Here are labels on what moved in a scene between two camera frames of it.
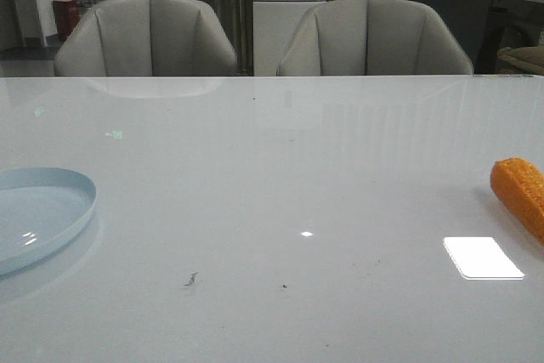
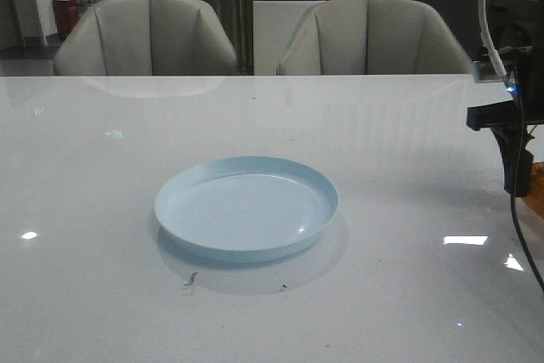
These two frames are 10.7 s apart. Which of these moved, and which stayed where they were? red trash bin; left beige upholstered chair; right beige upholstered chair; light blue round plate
Moved: light blue round plate
Stayed: left beige upholstered chair; red trash bin; right beige upholstered chair
